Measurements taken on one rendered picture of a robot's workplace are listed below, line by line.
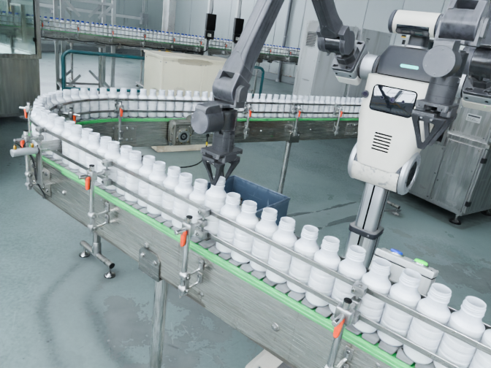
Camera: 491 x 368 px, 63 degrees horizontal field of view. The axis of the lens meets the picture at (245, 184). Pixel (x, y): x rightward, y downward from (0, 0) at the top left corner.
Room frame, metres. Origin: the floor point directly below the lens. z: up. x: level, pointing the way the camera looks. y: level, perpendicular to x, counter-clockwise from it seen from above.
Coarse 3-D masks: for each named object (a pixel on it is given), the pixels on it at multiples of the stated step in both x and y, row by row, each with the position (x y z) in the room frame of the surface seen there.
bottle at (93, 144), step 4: (92, 132) 1.37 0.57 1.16; (88, 136) 1.36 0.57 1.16; (92, 136) 1.35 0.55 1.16; (96, 136) 1.35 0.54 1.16; (92, 140) 1.34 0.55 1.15; (96, 140) 1.35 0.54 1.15; (88, 144) 1.35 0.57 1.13; (92, 144) 1.34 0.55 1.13; (96, 144) 1.35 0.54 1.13; (88, 148) 1.33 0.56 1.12; (92, 148) 1.33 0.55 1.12; (96, 148) 1.34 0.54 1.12; (96, 152) 1.34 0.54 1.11; (88, 156) 1.34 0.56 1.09; (92, 156) 1.33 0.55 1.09; (88, 160) 1.33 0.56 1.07; (92, 160) 1.33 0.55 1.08; (96, 160) 1.34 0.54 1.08; (88, 164) 1.33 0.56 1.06; (96, 164) 1.34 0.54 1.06
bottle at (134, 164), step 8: (136, 152) 1.24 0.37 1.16; (136, 160) 1.21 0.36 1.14; (128, 168) 1.20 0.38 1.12; (136, 168) 1.20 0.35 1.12; (128, 176) 1.20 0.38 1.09; (128, 184) 1.20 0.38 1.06; (136, 184) 1.20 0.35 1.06; (136, 192) 1.20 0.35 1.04; (128, 200) 1.20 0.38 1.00; (136, 200) 1.20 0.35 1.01
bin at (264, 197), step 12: (228, 180) 1.71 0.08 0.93; (240, 180) 1.72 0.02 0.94; (228, 192) 1.72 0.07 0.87; (240, 192) 1.71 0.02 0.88; (252, 192) 1.67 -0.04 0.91; (264, 192) 1.64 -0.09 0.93; (276, 192) 1.60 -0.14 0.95; (264, 204) 1.63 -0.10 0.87; (276, 204) 1.48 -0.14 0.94; (288, 204) 1.56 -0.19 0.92
